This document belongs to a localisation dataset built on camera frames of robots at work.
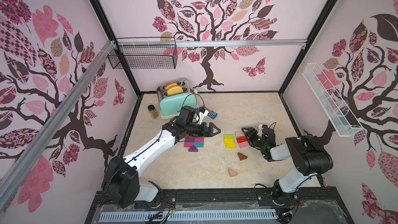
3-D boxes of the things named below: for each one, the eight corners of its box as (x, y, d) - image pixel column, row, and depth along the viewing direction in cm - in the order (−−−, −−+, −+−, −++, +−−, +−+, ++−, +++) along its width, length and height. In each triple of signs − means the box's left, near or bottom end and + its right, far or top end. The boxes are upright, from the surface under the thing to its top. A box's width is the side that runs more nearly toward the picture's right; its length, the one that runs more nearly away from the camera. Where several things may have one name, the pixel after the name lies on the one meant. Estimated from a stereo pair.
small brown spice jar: (150, 115, 109) (146, 106, 101) (155, 112, 111) (151, 103, 103) (154, 119, 107) (150, 110, 99) (159, 116, 109) (155, 107, 101)
